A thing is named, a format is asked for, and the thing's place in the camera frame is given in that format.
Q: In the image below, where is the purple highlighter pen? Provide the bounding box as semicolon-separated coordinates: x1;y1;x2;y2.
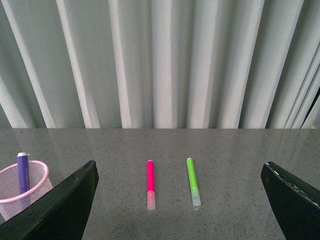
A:
17;152;30;195

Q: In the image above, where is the pink highlighter pen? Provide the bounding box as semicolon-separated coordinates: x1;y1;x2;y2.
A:
146;160;156;211

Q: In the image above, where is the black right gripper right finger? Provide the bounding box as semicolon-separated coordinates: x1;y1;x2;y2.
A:
260;161;320;240

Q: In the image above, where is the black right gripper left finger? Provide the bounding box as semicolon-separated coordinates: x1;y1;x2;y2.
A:
0;160;99;240

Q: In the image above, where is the green highlighter pen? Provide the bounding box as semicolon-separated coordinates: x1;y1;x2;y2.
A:
186;157;201;207

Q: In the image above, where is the pink mesh cup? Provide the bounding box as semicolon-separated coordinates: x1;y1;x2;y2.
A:
0;160;53;221

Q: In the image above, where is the white pleated curtain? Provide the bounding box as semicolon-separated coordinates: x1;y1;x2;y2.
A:
0;0;320;129

